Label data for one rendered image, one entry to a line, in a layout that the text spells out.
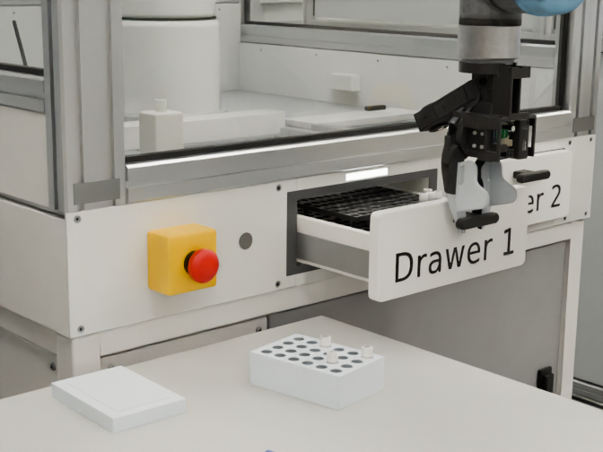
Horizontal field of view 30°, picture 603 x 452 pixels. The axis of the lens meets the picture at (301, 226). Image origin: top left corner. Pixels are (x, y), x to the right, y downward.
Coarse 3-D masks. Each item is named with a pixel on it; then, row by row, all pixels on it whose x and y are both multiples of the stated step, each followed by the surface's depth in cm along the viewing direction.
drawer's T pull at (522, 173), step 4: (516, 172) 173; (520, 172) 173; (524, 172) 172; (528, 172) 172; (532, 172) 172; (536, 172) 172; (540, 172) 173; (544, 172) 173; (548, 172) 174; (516, 176) 173; (520, 176) 170; (524, 176) 170; (528, 176) 171; (532, 176) 171; (536, 176) 172; (540, 176) 173; (544, 176) 173; (548, 176) 174; (520, 180) 170; (524, 180) 170; (528, 180) 171; (532, 180) 172; (536, 180) 172
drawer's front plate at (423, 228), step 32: (384, 224) 134; (416, 224) 138; (448, 224) 142; (512, 224) 151; (384, 256) 135; (416, 256) 139; (480, 256) 148; (512, 256) 153; (384, 288) 136; (416, 288) 140
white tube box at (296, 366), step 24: (288, 336) 129; (264, 360) 123; (288, 360) 122; (312, 360) 122; (360, 360) 122; (264, 384) 124; (288, 384) 121; (312, 384) 119; (336, 384) 117; (360, 384) 120; (336, 408) 118
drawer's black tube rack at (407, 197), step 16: (352, 192) 162; (368, 192) 161; (384, 192) 161; (400, 192) 162; (304, 208) 152; (320, 208) 150; (336, 208) 150; (352, 208) 151; (368, 208) 151; (352, 224) 147; (368, 224) 154
